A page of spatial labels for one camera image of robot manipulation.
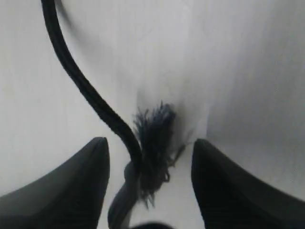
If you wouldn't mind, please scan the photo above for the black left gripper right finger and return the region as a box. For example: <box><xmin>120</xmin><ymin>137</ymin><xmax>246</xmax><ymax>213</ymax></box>
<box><xmin>192</xmin><ymin>139</ymin><xmax>305</xmax><ymax>229</ymax></box>

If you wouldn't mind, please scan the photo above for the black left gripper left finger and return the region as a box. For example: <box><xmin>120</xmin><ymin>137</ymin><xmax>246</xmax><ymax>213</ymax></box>
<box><xmin>0</xmin><ymin>137</ymin><xmax>110</xmax><ymax>229</ymax></box>

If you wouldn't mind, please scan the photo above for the black braided rope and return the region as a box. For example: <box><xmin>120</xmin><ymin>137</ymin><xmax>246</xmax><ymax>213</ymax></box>
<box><xmin>41</xmin><ymin>0</ymin><xmax>191</xmax><ymax>229</ymax></box>

